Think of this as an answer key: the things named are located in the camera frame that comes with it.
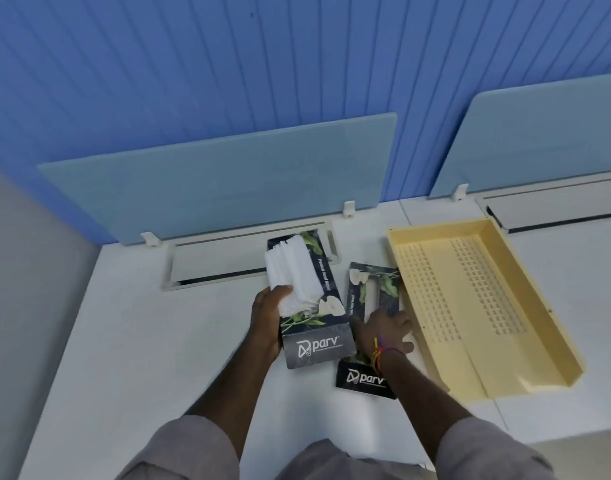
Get yellow perforated plastic tray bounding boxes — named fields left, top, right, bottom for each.
left=387, top=217, right=585, bottom=407

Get person's left forearm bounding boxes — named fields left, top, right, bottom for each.
left=183, top=344, right=282, bottom=460

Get coloured thread wrist bracelet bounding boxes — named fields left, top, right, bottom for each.
left=369, top=336, right=405, bottom=376

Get blue glass desk partition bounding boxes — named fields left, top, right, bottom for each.
left=429, top=71, right=611, bottom=200
left=37, top=113, right=398, bottom=247

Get white desk cable flap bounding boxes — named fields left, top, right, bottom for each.
left=475, top=170, right=611, bottom=235
left=160, top=219, right=342, bottom=293

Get stack of white tissues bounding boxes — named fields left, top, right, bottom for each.
left=263, top=234, right=322, bottom=318

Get black floral tissue box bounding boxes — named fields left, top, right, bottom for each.
left=266, top=228, right=358, bottom=370
left=336, top=262, right=402, bottom=400

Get person's left hand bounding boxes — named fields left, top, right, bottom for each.
left=250, top=285, right=294, bottom=361

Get person's right forearm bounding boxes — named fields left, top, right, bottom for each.
left=376, top=350, right=482, bottom=460

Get grey shirt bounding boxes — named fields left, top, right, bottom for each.
left=116, top=415, right=557, bottom=480

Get person's right hand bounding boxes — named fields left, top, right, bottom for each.
left=352, top=307, right=415, bottom=366

